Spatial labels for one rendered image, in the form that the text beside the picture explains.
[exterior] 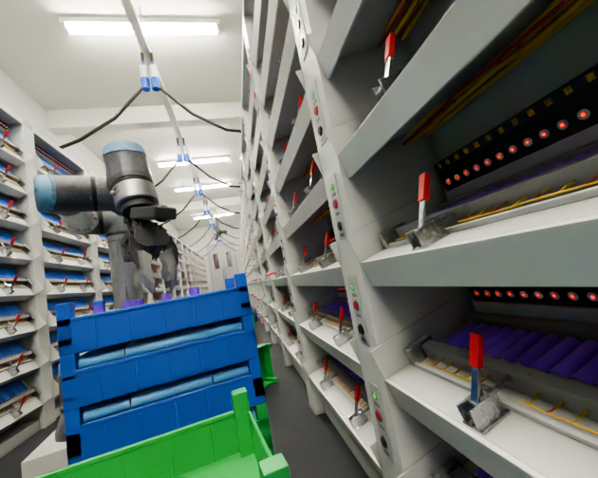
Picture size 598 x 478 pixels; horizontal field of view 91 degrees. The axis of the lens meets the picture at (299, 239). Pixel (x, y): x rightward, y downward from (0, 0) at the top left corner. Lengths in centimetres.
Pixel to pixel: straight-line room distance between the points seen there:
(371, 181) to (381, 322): 25
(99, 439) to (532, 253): 60
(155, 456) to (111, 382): 17
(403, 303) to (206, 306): 35
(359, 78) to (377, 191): 22
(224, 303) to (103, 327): 19
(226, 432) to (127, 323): 24
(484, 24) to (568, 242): 18
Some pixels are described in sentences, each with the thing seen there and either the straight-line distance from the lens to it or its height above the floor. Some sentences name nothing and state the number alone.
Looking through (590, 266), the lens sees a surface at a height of 51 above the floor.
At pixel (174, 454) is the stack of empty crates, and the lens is 47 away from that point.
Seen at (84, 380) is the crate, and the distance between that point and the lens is 60.
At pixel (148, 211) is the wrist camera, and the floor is 71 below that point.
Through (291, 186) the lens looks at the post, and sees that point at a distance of 126.
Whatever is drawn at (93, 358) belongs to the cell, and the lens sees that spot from 60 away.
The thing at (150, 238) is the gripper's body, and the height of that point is 67.
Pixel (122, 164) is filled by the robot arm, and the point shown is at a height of 85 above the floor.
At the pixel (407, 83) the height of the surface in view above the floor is 72.
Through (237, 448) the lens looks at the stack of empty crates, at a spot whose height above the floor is 33.
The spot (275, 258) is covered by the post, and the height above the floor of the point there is 67.
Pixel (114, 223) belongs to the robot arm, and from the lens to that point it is 143.
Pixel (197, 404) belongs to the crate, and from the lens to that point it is 60.
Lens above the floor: 54
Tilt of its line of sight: 7 degrees up
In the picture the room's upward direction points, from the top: 11 degrees counter-clockwise
